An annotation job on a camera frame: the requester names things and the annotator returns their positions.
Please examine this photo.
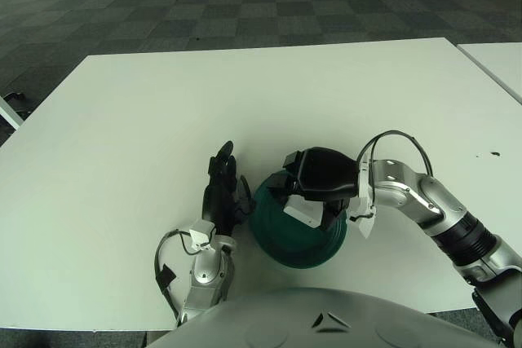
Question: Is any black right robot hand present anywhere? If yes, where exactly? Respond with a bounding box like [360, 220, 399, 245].
[267, 146, 360, 231]

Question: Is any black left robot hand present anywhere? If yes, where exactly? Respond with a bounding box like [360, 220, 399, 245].
[201, 140, 256, 239]

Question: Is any white square charger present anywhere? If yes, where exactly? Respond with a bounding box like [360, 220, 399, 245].
[283, 196, 323, 227]

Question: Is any green round plate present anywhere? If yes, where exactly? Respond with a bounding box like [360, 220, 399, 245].
[249, 168, 348, 270]

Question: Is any grey robot torso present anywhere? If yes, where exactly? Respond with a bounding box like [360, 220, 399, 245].
[146, 286, 511, 348]

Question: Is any white neighbouring table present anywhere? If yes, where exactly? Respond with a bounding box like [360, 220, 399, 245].
[455, 41, 522, 105]

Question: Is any white table with black caster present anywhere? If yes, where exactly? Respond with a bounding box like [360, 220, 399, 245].
[0, 92, 26, 131]

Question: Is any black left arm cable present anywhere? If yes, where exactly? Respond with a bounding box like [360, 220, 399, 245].
[153, 228, 195, 320]

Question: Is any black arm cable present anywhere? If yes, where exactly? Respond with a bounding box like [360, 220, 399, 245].
[358, 130, 434, 178]
[153, 228, 195, 320]

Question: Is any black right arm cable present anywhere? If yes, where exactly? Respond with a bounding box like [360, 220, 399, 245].
[358, 130, 434, 178]

